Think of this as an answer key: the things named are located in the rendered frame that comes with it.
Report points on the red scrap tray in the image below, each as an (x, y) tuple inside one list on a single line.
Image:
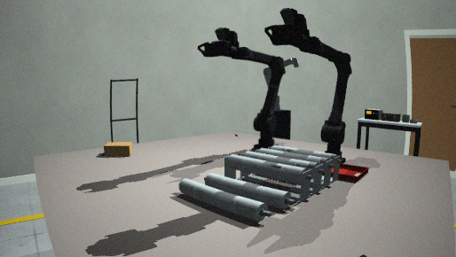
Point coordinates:
[(351, 173)]

